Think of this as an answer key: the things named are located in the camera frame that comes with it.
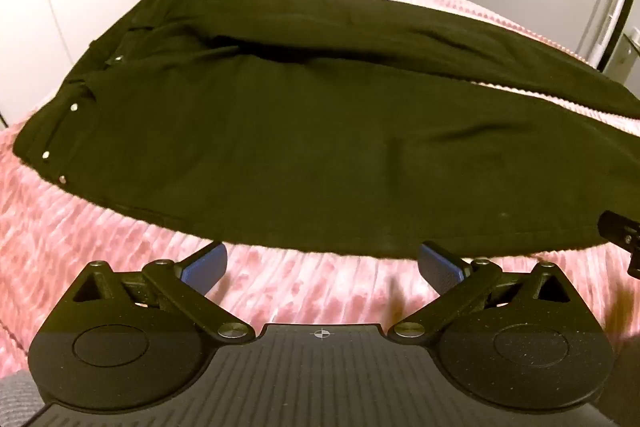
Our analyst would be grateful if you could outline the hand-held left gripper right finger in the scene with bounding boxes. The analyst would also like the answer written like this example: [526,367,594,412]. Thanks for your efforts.
[392,241,572,341]

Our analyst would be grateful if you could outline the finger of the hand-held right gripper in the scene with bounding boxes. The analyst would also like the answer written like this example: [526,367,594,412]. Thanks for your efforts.
[598,209,640,280]

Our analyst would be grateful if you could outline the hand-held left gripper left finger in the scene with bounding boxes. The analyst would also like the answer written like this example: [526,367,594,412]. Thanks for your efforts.
[74,241,256,344]

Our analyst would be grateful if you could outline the black pants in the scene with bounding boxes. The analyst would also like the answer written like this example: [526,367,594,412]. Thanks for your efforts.
[12,0,640,258]

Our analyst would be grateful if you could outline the pink ribbed blanket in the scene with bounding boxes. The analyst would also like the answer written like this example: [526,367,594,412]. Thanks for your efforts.
[0,0,640,363]

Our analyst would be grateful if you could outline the white standing appliance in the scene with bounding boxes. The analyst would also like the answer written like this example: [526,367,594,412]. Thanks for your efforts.
[584,0,640,72]

